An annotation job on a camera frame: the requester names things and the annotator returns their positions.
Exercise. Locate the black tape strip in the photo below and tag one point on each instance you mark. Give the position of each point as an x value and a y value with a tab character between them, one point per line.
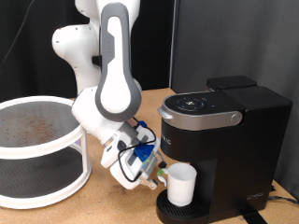
253	217

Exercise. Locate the black backdrop curtain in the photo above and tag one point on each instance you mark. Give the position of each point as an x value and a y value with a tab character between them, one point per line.
31	62

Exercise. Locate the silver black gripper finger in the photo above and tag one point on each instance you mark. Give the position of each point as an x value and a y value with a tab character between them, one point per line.
161	161
151	183

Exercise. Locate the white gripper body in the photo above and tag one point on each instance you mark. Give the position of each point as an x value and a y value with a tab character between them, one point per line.
130	165

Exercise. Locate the grey backdrop curtain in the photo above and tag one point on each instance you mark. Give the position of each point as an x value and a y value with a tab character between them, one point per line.
274	37

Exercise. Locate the black Keurig coffee machine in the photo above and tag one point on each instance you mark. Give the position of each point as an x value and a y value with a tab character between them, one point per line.
249	140

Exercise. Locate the white two-tier turntable shelf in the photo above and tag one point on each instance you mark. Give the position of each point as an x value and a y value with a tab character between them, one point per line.
31	130

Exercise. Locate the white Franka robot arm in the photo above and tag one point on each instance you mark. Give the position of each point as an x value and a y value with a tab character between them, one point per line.
109	77

